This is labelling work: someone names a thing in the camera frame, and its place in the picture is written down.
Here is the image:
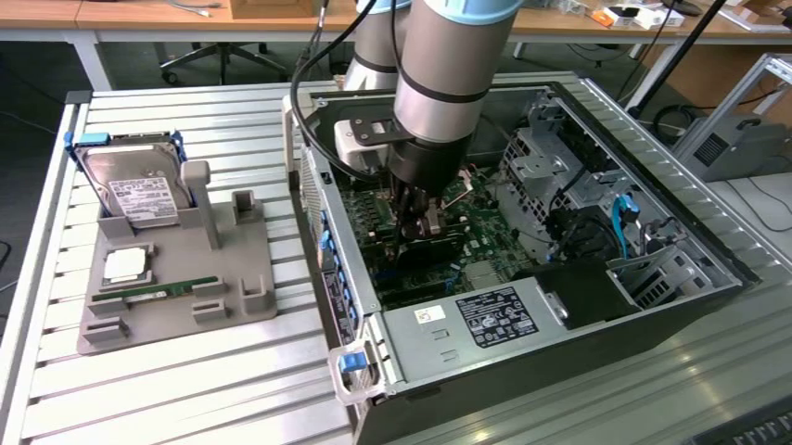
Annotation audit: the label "green motherboard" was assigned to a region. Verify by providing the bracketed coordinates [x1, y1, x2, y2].
[337, 155, 540, 312]

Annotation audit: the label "black wire bundle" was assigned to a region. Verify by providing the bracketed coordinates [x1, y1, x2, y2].
[548, 203, 624, 263]

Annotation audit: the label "graphics card with metal bracket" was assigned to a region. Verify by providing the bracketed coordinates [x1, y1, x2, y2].
[364, 226, 465, 279]

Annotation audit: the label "CPU socket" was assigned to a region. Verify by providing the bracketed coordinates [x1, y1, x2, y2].
[375, 189, 399, 223]

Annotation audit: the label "white cable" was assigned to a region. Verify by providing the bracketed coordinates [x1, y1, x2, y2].
[170, 0, 224, 19]

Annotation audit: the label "brown cardboard panel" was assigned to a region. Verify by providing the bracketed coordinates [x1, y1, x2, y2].
[643, 44, 792, 112]

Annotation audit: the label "black expansion slot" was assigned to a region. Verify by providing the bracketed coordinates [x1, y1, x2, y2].
[379, 279, 448, 300]

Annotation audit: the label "pale corner fixture blue clip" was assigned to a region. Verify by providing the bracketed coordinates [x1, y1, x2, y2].
[326, 345, 383, 404]

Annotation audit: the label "blue wire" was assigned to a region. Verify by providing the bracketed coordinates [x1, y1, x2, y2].
[610, 192, 639, 261]

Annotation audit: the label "hard disk with blue caddy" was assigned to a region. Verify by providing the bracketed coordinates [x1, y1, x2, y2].
[63, 131, 188, 231]

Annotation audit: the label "aluminium profile frame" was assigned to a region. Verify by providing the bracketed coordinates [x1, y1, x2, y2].
[699, 53, 792, 154]

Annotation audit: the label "wooden desk white frame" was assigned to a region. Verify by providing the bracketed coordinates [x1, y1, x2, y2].
[0, 0, 361, 92]
[511, 0, 792, 108]

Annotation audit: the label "open metal socket cover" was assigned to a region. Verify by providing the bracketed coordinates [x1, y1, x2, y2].
[443, 167, 480, 205]

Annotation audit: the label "silver disk bay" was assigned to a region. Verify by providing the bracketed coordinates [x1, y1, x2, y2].
[606, 245, 730, 312]

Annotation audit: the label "open black PC case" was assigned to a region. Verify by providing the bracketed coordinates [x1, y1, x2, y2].
[281, 81, 763, 445]

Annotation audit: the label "green RAM stick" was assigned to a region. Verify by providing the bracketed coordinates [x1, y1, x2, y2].
[98, 280, 222, 302]

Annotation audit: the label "thick black camera cable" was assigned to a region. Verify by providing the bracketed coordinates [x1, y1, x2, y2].
[289, 0, 404, 184]

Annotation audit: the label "grey parts rack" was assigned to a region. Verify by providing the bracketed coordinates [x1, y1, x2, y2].
[77, 159, 280, 357]

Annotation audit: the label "silver drive cage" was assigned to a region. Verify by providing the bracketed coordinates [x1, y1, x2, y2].
[499, 127, 594, 219]

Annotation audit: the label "black office chair base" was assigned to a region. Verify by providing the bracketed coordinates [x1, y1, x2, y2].
[160, 41, 290, 84]

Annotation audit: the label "black keyboard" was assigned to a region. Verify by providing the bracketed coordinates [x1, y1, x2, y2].
[696, 407, 792, 445]

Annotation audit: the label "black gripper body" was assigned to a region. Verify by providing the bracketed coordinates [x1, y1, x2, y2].
[387, 137, 473, 196]

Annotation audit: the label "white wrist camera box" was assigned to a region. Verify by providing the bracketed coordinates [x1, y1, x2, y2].
[332, 118, 411, 175]

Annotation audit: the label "silver power supply with label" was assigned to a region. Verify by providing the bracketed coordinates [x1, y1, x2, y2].
[377, 276, 570, 385]

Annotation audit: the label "white small boxes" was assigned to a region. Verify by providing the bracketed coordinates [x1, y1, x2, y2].
[603, 4, 686, 32]

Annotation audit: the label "black coiled floor cable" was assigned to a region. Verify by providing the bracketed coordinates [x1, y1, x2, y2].
[652, 104, 700, 135]

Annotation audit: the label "thin hanging cable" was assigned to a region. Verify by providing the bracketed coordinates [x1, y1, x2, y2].
[296, 0, 329, 70]

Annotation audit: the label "silver chipset heatsink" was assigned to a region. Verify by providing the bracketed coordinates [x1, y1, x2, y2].
[463, 262, 504, 286]

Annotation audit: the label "black stand pole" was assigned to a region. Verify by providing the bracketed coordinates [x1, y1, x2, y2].
[624, 0, 730, 117]

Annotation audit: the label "grey computer tower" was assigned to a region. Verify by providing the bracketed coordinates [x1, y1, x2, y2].
[671, 110, 792, 182]

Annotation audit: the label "silver CPU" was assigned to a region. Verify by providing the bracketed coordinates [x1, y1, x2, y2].
[102, 249, 150, 282]

